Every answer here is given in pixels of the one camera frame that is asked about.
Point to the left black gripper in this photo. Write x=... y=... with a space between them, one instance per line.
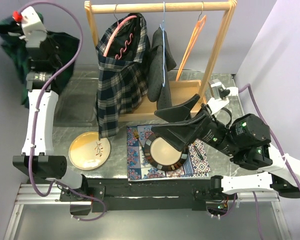
x=57 y=49

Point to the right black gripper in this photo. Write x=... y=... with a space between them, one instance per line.
x=181 y=132

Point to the green plaid skirt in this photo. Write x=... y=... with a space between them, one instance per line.
x=16 y=49

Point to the pink clothes hanger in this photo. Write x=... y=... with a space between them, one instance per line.
x=121 y=38

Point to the grey dotted garment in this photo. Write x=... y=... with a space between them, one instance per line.
x=156 y=93

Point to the navy beige plaid skirt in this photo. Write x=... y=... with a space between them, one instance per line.
x=121 y=83

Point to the blue wire hanger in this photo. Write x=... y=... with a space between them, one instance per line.
x=162 y=26

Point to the orange clothes hanger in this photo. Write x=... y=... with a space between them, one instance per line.
x=193 y=39

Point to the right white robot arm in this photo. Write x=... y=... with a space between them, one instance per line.
x=247 y=143

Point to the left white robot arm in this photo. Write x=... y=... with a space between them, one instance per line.
x=37 y=158

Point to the dark rimmed beige plate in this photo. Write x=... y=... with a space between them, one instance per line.
x=163 y=156

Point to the gold fork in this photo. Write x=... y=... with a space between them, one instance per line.
x=136 y=135

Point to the patterned placemat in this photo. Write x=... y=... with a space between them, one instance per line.
x=138 y=168

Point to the clear plastic bin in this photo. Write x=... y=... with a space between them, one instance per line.
x=76 y=104

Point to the cream floral plate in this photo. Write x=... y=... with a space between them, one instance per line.
x=88 y=151

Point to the dark handled knife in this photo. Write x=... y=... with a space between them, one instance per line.
x=198 y=152

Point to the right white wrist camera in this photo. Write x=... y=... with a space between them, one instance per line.
x=220 y=95

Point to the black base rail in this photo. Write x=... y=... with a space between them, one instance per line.
x=118 y=194

